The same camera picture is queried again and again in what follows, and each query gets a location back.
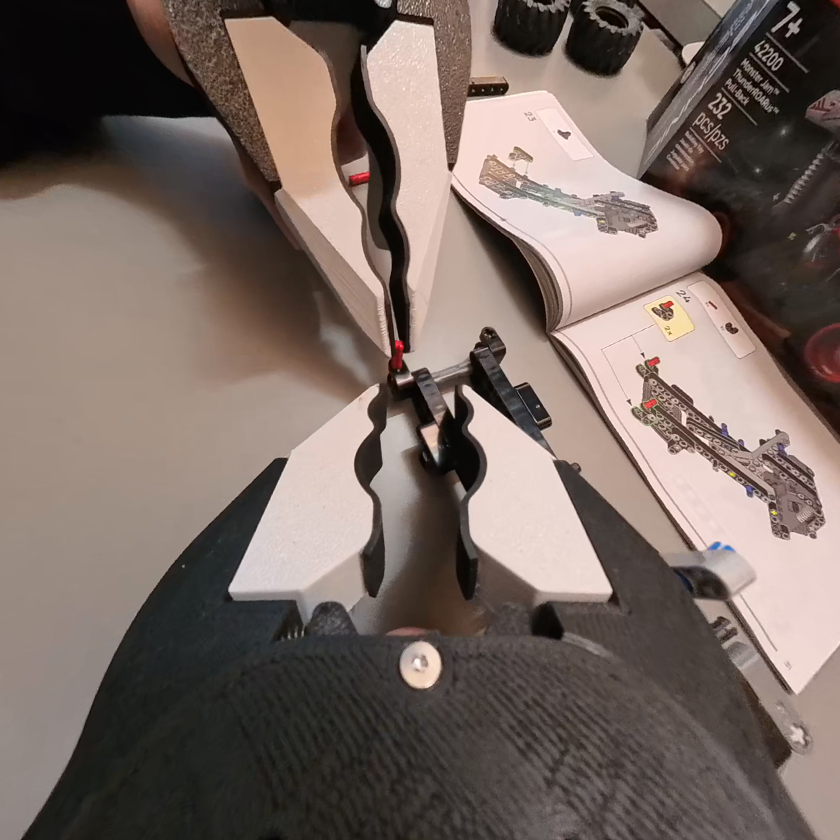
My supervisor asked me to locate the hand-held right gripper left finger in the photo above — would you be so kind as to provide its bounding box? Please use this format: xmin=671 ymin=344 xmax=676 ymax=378
xmin=227 ymin=384 xmax=389 ymax=621

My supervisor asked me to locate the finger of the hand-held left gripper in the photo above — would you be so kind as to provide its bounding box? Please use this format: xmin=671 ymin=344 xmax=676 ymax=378
xmin=357 ymin=16 xmax=455 ymax=352
xmin=222 ymin=15 xmax=398 ymax=358

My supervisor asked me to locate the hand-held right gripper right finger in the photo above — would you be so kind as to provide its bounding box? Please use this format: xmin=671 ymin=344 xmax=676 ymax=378
xmin=453 ymin=384 xmax=616 ymax=614

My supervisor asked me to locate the black toy brick chassis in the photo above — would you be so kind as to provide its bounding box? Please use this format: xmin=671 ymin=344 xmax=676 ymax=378
xmin=387 ymin=327 xmax=581 ymax=476

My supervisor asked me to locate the light grey desk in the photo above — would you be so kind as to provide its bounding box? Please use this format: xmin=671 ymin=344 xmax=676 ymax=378
xmin=0 ymin=0 xmax=840 ymax=840

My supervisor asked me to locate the person's left hand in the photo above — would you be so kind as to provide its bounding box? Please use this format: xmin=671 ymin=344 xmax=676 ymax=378
xmin=126 ymin=0 xmax=298 ymax=242

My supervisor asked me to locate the black toy tire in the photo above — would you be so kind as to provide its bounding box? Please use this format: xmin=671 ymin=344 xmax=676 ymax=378
xmin=492 ymin=0 xmax=571 ymax=57
xmin=567 ymin=0 xmax=644 ymax=77

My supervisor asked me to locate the open building instruction booklet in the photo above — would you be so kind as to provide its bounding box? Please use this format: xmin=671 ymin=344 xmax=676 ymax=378
xmin=449 ymin=91 xmax=840 ymax=695

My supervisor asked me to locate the white and blue toy piece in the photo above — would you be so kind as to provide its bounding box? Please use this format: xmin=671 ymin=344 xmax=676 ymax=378
xmin=663 ymin=541 xmax=757 ymax=602

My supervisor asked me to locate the dark toy set box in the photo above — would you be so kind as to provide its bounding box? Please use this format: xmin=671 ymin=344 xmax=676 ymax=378
xmin=640 ymin=0 xmax=840 ymax=434

